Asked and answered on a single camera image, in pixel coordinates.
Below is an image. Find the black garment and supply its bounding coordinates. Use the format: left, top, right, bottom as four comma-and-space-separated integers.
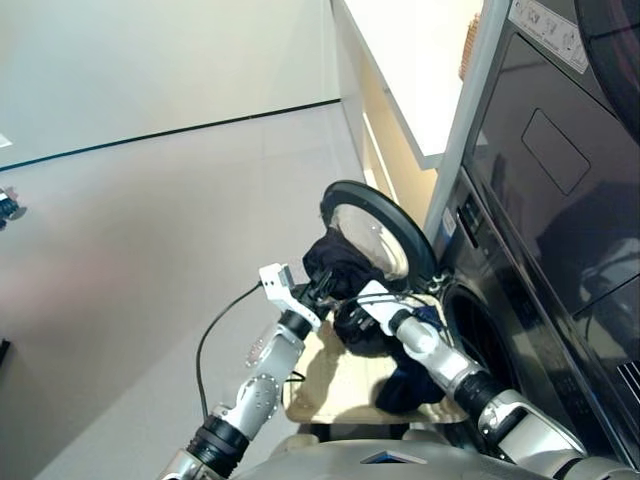
299, 228, 449, 416

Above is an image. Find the pale woven basket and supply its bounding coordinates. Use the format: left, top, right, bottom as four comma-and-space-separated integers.
283, 292, 469, 426

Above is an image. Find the round washing machine door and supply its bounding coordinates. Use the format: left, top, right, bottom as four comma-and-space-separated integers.
318, 179, 437, 294

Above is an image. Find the steel washing machine drum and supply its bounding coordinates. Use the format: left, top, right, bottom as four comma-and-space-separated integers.
444, 287, 516, 416

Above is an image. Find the grey washing machine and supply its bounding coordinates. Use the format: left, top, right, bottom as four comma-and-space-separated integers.
424, 167, 636, 480

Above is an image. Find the black washer control panel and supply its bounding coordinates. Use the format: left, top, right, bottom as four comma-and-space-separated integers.
457, 197, 489, 246

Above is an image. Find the white beige cabinet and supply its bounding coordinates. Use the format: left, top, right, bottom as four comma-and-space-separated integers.
329, 0, 484, 216

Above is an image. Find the dark stacked dryer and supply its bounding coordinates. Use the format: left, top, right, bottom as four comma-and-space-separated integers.
424, 0, 640, 466

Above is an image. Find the dark dryer hatch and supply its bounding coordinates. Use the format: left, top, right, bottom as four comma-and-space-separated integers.
520, 108, 592, 196

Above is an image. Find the brown woven object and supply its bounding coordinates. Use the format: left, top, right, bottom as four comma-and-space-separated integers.
459, 9, 484, 81

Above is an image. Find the small black grey device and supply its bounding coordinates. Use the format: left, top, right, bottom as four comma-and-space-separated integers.
0, 185, 27, 232

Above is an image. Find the white warning label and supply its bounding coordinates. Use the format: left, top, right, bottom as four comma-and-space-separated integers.
509, 0, 589, 76

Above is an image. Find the round dark dryer door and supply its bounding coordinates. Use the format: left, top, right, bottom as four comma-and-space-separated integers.
572, 0, 640, 131

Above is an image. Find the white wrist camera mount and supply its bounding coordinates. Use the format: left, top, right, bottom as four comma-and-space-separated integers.
358, 279, 416, 337
258, 262, 322, 331

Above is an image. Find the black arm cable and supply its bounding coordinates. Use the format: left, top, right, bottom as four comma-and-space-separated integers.
344, 292, 456, 346
196, 282, 264, 417

